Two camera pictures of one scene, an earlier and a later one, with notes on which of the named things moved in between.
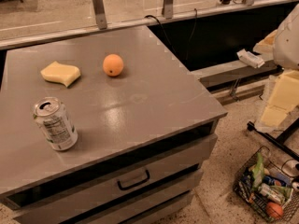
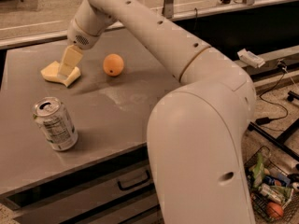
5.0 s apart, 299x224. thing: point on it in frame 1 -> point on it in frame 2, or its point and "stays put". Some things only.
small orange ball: x=274 y=209 stays put
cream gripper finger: x=283 y=98 -> x=82 y=34
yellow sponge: x=61 y=73 stays put
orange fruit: x=113 y=64 stays put
